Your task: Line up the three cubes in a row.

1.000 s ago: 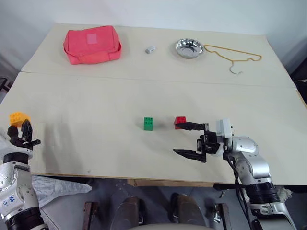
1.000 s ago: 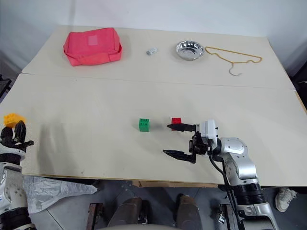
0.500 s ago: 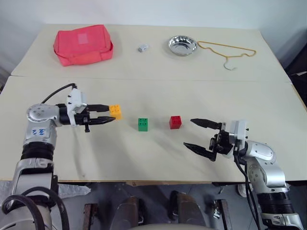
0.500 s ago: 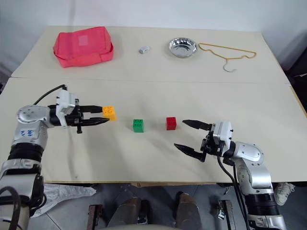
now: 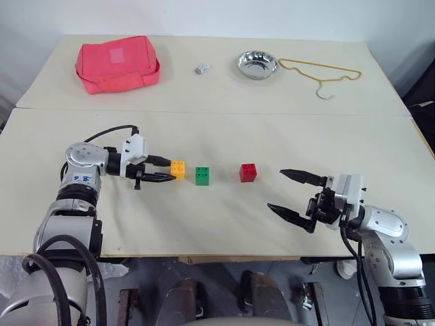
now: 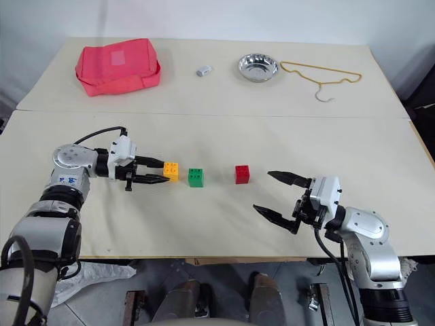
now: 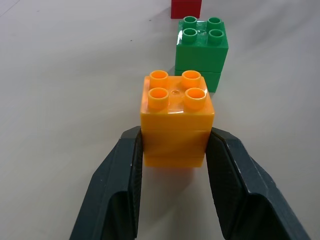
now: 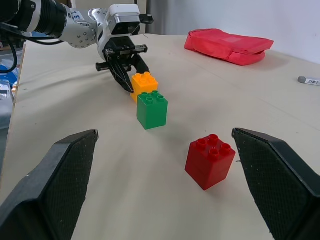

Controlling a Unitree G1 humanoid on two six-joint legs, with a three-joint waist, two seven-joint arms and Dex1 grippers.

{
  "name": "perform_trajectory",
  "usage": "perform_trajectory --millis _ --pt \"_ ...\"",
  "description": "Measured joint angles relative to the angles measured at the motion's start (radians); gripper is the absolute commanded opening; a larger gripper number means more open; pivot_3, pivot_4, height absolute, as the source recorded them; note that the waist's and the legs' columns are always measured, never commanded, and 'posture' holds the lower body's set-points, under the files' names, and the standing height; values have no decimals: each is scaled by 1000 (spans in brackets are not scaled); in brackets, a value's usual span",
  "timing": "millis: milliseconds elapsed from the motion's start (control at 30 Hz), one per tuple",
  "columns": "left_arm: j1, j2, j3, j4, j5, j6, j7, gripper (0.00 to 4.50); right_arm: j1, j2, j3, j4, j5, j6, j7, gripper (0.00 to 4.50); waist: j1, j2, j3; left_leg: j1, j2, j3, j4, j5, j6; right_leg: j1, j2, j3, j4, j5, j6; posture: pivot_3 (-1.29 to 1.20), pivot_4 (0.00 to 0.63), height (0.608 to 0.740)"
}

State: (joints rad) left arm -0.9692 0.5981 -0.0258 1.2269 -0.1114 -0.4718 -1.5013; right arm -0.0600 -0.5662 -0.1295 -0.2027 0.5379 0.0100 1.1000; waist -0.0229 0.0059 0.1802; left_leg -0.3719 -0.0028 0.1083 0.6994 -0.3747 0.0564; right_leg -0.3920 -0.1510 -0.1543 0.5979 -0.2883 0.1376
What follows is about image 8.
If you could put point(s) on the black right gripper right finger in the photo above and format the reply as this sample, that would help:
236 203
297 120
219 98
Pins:
280 185

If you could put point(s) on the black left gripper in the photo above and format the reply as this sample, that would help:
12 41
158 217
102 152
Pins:
120 48

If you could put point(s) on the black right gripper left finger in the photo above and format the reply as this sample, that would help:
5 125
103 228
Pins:
47 190

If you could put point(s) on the orange toy building cube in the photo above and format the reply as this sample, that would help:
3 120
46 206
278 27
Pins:
143 83

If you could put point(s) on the green toy building cube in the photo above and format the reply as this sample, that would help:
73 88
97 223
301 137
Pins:
151 112

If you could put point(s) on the black clamp stand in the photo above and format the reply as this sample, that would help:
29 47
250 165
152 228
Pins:
147 18

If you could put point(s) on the red toy building cube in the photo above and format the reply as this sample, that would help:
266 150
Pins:
208 167

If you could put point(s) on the clear plastic storage box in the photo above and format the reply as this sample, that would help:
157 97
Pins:
5 105

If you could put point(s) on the red fabric pouch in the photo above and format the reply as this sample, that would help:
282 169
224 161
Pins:
225 46

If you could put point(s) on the small grey marker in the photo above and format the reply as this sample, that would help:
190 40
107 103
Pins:
308 80

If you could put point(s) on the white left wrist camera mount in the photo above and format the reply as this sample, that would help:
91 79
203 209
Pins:
121 13

